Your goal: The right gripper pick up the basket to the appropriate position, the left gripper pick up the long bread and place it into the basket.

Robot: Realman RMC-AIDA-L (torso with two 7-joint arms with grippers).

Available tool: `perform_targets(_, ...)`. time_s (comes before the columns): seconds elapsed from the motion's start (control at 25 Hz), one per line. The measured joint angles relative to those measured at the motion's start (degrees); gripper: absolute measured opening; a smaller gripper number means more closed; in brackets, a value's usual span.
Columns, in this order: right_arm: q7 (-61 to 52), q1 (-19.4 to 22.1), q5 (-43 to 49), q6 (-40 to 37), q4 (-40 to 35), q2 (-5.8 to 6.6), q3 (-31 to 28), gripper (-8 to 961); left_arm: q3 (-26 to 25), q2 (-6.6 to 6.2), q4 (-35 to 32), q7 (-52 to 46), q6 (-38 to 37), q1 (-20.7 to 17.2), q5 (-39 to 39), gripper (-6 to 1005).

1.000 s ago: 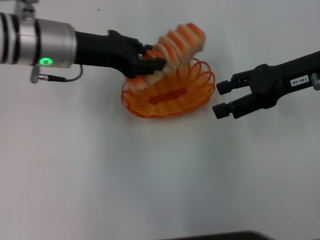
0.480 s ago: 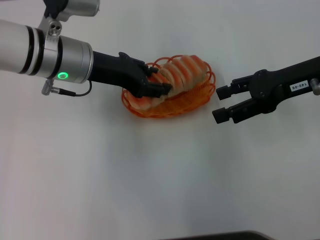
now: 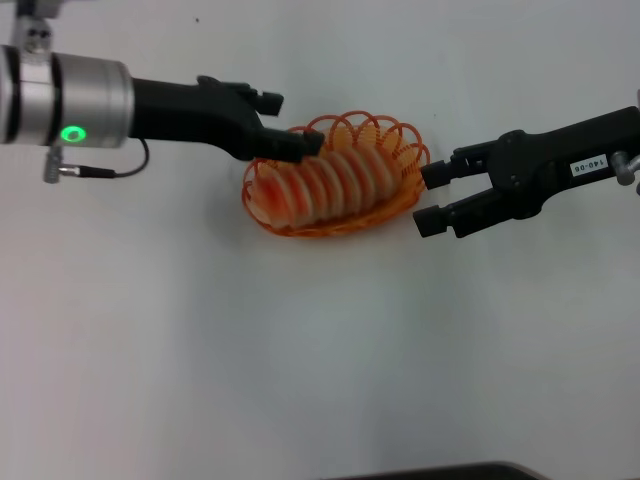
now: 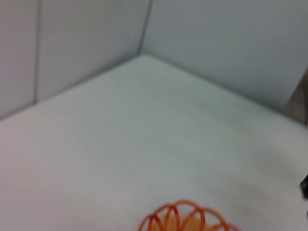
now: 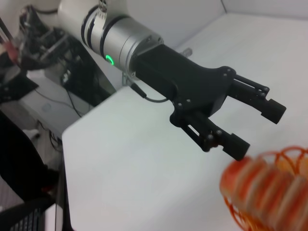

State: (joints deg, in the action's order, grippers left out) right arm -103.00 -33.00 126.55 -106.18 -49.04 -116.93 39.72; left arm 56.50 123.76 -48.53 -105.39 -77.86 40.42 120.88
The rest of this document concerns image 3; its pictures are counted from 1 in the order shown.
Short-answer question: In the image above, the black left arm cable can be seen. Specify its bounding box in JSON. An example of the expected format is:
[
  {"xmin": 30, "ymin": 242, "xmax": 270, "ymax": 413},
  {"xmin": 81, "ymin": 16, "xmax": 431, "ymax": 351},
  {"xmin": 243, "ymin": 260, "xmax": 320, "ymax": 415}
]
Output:
[{"xmin": 41, "ymin": 137, "xmax": 152, "ymax": 185}]

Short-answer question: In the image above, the orange plastic wire basket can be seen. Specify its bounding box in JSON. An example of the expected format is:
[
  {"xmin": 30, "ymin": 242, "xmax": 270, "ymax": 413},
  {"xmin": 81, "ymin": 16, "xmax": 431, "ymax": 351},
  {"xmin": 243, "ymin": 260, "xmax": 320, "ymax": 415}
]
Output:
[{"xmin": 241, "ymin": 110, "xmax": 432, "ymax": 239}]

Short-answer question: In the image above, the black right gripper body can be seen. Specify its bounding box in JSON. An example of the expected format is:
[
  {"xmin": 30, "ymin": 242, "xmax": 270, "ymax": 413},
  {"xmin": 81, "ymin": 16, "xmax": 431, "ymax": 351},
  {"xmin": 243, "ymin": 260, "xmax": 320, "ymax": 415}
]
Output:
[{"xmin": 486, "ymin": 105, "xmax": 640, "ymax": 222}]

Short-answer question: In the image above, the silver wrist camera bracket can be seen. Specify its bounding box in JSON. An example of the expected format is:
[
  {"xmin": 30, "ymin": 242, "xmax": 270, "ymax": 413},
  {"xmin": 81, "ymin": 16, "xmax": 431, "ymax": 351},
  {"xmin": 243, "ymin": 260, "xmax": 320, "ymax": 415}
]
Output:
[{"xmin": 11, "ymin": 0, "xmax": 67, "ymax": 54}]

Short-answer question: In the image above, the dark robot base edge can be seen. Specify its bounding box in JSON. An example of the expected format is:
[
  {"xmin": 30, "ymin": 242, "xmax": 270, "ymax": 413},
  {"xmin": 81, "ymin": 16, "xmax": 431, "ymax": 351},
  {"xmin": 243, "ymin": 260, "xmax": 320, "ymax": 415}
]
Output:
[{"xmin": 338, "ymin": 460, "xmax": 552, "ymax": 480}]

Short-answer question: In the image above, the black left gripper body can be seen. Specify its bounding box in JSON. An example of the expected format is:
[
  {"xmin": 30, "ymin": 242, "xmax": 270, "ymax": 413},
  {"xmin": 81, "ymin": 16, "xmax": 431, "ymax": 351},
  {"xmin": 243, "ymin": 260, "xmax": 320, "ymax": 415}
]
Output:
[{"xmin": 129, "ymin": 74, "xmax": 267, "ymax": 163}]

